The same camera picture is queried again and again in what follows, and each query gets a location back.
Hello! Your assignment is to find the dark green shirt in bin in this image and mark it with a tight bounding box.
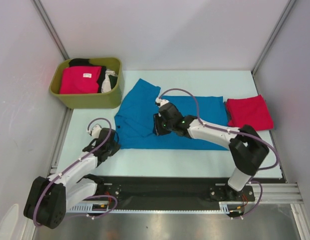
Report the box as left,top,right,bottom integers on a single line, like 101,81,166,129
109,75,118,89

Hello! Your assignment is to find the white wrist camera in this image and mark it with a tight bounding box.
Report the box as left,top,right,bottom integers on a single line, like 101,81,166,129
155,97,169,108
87,124,102,139

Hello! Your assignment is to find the pink shirt in bin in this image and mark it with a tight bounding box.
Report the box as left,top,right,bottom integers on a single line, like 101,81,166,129
59,66,102,94

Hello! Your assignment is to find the white shirt in bin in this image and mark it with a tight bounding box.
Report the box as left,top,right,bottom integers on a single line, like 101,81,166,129
101,69,118,93

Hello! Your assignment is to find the folded grey t shirt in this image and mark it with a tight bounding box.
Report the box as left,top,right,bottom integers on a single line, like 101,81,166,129
223,101,232,122

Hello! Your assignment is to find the black shirt in bin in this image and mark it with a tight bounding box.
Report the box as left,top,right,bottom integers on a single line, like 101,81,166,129
69,58,107,86

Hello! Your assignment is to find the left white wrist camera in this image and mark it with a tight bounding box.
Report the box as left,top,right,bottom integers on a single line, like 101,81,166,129
87,124,102,139

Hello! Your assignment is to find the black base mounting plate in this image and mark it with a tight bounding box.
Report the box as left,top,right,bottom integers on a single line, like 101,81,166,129
44,174,287,211

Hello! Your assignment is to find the folded red t shirt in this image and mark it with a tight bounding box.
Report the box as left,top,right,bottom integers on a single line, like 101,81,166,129
225,95,274,131

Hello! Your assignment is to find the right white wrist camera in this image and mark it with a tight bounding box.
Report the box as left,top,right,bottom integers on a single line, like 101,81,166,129
155,97,169,108

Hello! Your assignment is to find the olive green plastic bin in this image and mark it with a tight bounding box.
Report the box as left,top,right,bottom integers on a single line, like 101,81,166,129
49,57,125,109

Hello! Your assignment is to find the blue polo shirt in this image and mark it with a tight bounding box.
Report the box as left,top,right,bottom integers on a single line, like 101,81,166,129
114,79,228,151

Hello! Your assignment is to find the aluminium frame rail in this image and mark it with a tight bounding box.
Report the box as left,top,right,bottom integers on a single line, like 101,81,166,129
252,182,303,205

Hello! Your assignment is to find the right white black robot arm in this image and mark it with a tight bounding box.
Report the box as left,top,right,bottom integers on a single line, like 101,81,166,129
153,100,269,201

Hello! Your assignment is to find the grey slotted cable duct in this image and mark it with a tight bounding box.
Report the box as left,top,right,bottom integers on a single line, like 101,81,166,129
67,201,229,215

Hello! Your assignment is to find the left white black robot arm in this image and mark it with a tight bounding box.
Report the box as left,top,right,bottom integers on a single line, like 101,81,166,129
23,124,120,229

